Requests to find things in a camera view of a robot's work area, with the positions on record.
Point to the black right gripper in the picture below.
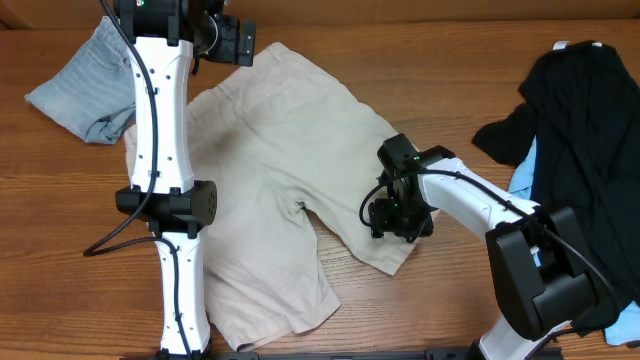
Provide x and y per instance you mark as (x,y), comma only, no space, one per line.
(382,220)

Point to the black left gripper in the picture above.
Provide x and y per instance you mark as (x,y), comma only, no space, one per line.
(242,42)

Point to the beige khaki shorts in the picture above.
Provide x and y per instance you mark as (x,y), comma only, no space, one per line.
(283,140)

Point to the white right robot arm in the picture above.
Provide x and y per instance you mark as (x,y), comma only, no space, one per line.
(541,274)

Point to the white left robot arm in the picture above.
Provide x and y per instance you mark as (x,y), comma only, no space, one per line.
(168,39)

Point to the light blue garment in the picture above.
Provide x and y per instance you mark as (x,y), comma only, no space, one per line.
(626,330)

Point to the folded light blue jeans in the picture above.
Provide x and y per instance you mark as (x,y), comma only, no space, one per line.
(93,95)

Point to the black shirt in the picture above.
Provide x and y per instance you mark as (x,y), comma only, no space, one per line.
(581,112)

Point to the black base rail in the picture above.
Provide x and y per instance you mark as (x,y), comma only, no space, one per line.
(390,354)

